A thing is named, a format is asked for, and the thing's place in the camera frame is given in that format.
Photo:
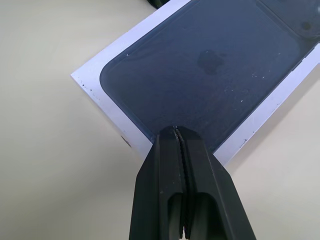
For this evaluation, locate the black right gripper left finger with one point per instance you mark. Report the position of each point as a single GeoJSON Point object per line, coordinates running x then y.
{"type": "Point", "coordinates": [160, 187]}

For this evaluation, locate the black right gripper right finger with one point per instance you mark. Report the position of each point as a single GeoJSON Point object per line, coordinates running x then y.
{"type": "Point", "coordinates": [212, 200]}

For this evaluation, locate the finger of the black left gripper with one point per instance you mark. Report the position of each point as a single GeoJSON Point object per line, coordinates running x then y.
{"type": "Point", "coordinates": [158, 2]}

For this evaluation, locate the white phone box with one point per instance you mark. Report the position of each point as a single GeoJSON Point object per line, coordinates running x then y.
{"type": "Point", "coordinates": [200, 87]}

